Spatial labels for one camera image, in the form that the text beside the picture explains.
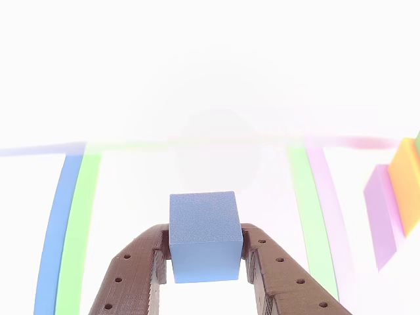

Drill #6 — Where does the purple square frame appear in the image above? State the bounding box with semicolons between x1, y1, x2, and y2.
304;134;403;315

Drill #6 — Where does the green square frame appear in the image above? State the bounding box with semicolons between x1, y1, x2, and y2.
54;140;341;315

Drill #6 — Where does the small blue cube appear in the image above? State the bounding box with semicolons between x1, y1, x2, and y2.
169;190;244;285

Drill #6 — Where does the purple block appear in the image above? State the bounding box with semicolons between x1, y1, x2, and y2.
363;163;408;273

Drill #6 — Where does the blue square frame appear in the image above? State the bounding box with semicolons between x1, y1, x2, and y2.
0;141;87;315

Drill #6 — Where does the orange block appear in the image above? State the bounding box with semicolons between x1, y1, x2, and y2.
388;136;420;239

